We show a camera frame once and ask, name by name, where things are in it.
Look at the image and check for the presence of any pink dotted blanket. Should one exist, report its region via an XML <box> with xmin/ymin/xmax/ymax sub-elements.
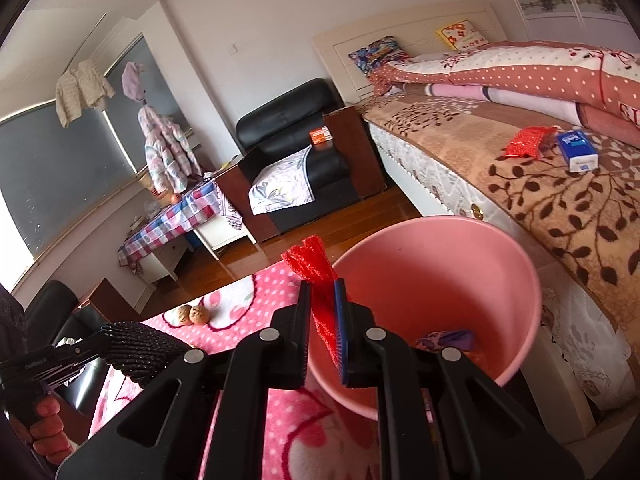
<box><xmin>87</xmin><ymin>260</ymin><xmax>436</xmax><ymax>480</ymax></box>

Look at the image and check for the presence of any black leather armchair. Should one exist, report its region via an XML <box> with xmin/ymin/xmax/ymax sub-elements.
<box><xmin>236</xmin><ymin>78</ymin><xmax>357</xmax><ymax>233</ymax></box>

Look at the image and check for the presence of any white floral cloth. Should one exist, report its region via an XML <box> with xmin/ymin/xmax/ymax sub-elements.
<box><xmin>248</xmin><ymin>145</ymin><xmax>316</xmax><ymax>216</ymax></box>

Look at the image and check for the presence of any pink plastic bucket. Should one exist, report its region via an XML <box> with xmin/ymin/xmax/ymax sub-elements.
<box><xmin>306</xmin><ymin>216</ymin><xmax>543</xmax><ymax>421</ymax></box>

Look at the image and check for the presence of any tall dark wooden side cabinet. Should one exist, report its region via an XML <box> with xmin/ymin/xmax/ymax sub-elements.
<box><xmin>322</xmin><ymin>106</ymin><xmax>388</xmax><ymax>201</ymax></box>

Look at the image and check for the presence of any checked tablecloth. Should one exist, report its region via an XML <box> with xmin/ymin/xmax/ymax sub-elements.
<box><xmin>118</xmin><ymin>180</ymin><xmax>241</xmax><ymax>273</ymax></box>

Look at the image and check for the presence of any white bed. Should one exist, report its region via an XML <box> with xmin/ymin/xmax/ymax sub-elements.
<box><xmin>312</xmin><ymin>0</ymin><xmax>640</xmax><ymax>441</ymax></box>

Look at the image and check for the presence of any cream knitted cardigan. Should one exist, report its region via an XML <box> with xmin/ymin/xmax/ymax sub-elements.
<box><xmin>54</xmin><ymin>59</ymin><xmax>116</xmax><ymax>128</ymax></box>

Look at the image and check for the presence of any colourful cartoon pillow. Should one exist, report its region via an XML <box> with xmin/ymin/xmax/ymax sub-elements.
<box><xmin>348</xmin><ymin>36</ymin><xmax>408</xmax><ymax>78</ymax></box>

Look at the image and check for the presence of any red foil packet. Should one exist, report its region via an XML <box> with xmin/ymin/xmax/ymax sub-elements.
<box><xmin>503</xmin><ymin>126</ymin><xmax>558</xmax><ymax>159</ymax></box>

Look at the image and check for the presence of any red foam fruit net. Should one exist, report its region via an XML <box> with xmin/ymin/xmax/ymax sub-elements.
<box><xmin>281</xmin><ymin>235</ymin><xmax>346</xmax><ymax>361</ymax></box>

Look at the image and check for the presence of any red dotted quilt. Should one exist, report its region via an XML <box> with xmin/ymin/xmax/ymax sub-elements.
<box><xmin>367</xmin><ymin>40</ymin><xmax>640</xmax><ymax>148</ymax></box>

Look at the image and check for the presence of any black leather sofa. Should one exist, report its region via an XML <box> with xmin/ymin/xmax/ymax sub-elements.
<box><xmin>22</xmin><ymin>280</ymin><xmax>108</xmax><ymax>411</ymax></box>

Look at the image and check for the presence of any white patterned puffer jacket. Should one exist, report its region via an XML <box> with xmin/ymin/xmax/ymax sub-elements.
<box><xmin>137</xmin><ymin>105</ymin><xmax>201</xmax><ymax>195</ymax></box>

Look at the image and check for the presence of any dark wooden sofa cabinet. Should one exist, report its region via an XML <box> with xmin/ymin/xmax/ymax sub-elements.
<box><xmin>75</xmin><ymin>278</ymin><xmax>141</xmax><ymax>323</ymax></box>

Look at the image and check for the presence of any white table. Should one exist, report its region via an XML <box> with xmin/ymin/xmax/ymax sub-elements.
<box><xmin>132</xmin><ymin>210</ymin><xmax>256</xmax><ymax>283</ymax></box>

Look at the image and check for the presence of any person's left hand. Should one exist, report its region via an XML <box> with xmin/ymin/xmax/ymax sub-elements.
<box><xmin>10</xmin><ymin>399</ymin><xmax>72</xmax><ymax>467</ymax></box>

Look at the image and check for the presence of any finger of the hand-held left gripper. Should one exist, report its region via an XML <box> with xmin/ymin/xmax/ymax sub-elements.
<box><xmin>70</xmin><ymin>329</ymin><xmax>111</xmax><ymax>348</ymax></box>
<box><xmin>50</xmin><ymin>342</ymin><xmax>108</xmax><ymax>376</ymax></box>

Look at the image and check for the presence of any purple face mask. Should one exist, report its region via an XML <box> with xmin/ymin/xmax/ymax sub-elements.
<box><xmin>416</xmin><ymin>329</ymin><xmax>475</xmax><ymax>353</ymax></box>

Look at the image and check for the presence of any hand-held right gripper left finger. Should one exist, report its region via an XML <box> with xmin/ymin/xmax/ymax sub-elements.
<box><xmin>56</xmin><ymin>282</ymin><xmax>313</xmax><ymax>480</ymax></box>

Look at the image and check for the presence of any white sliding door wardrobe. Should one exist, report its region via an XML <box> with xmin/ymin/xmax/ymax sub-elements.
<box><xmin>510</xmin><ymin>0</ymin><xmax>621</xmax><ymax>43</ymax></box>

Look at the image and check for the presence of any blue tissue pack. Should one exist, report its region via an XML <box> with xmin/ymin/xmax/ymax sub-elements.
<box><xmin>556</xmin><ymin>130</ymin><xmax>599</xmax><ymax>174</ymax></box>

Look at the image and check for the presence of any yellow flowered pillow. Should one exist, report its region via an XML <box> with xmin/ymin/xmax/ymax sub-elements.
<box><xmin>435</xmin><ymin>20</ymin><xmax>488</xmax><ymax>51</ymax></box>

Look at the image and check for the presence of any brown leaf bed cover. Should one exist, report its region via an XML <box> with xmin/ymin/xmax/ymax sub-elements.
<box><xmin>362</xmin><ymin>95</ymin><xmax>640</xmax><ymax>341</ymax></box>

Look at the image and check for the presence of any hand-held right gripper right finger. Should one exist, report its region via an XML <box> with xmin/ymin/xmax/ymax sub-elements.
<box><xmin>334</xmin><ymin>279</ymin><xmax>586</xmax><ymax>480</ymax></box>

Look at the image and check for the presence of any low dark wooden side cabinet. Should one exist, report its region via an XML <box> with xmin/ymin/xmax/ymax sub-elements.
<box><xmin>215</xmin><ymin>147</ymin><xmax>281</xmax><ymax>243</ymax></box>

